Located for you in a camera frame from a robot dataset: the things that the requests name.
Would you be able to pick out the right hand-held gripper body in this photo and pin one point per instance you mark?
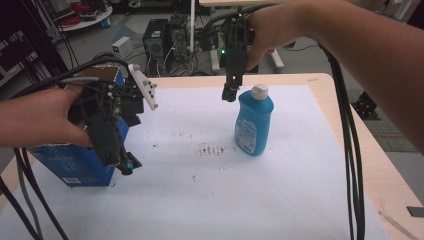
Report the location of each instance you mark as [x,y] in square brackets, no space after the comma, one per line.
[236,46]

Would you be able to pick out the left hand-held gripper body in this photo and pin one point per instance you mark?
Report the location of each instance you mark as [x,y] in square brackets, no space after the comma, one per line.
[100,100]

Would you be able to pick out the blue cardboard box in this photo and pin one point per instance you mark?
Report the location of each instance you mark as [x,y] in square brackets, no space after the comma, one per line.
[76,163]

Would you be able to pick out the blue bottle with white cap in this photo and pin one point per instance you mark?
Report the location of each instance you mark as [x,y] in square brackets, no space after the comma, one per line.
[253,123]

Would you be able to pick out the person's right hand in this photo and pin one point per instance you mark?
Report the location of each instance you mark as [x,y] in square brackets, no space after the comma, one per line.
[270,30]

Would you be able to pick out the person's left hand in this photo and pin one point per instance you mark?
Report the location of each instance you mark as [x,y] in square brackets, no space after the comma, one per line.
[43,116]

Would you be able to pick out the white power strip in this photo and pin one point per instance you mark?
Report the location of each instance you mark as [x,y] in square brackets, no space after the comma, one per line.
[277,60]
[215,61]

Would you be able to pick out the white vertical pole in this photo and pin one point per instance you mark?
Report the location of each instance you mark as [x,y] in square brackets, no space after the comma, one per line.
[192,26]

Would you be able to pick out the small white device box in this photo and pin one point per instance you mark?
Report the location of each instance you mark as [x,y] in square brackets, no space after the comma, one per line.
[121,46]

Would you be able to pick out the black computer tower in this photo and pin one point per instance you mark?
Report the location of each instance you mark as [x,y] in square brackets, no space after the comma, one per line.
[155,36]
[177,33]

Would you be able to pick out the round white table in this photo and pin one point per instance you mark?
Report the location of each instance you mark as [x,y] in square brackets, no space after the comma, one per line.
[90,20]

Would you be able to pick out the white table mat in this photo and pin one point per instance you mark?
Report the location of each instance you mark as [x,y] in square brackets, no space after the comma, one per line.
[233,186]

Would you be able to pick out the black metal stand foot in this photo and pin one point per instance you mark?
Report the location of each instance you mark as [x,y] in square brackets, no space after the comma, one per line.
[365,106]

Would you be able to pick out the dark tape patch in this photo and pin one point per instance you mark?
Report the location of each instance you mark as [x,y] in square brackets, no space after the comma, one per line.
[416,211]

